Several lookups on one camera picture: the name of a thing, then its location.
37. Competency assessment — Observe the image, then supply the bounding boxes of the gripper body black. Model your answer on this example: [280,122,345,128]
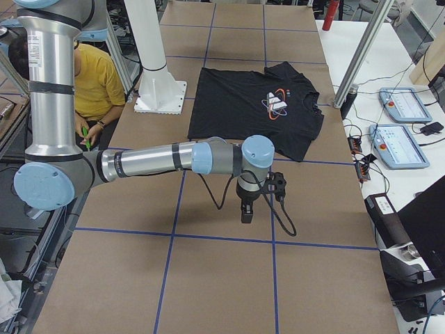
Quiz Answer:
[236,180,262,209]

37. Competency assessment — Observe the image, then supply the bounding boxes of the black graphic t-shirt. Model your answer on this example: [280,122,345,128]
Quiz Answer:
[188,62,324,161]

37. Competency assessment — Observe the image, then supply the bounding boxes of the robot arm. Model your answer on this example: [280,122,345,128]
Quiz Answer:
[14,1,275,223]

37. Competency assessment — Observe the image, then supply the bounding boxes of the black box device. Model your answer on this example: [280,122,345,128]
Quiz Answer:
[364,193,412,248]

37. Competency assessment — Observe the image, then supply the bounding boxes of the lower teach pendant tablet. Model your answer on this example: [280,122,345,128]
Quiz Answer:
[369,124,430,170]

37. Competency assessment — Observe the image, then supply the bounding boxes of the teach pendant tablet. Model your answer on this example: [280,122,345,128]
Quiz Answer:
[369,124,430,170]
[379,87,432,123]

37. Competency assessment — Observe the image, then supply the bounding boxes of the black monitor with stand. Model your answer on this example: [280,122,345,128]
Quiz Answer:
[380,178,444,321]

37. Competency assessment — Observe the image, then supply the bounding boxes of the person in yellow shirt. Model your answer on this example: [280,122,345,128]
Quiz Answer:
[8,36,126,152]

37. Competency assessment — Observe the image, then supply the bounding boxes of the upper teach pendant tablet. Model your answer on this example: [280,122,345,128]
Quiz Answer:
[379,87,432,123]

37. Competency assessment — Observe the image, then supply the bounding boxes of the red cylinder bottle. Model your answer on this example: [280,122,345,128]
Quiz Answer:
[322,0,340,31]

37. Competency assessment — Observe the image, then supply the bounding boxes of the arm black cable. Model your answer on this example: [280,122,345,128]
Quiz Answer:
[197,170,298,237]

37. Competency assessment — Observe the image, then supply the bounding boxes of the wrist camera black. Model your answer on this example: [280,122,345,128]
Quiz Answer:
[267,172,286,202]

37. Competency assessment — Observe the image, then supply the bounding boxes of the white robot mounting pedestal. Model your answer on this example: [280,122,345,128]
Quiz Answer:
[124,0,187,115]

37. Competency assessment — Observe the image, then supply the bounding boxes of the aluminium frame post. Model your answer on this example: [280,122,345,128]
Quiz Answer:
[333,0,394,109]

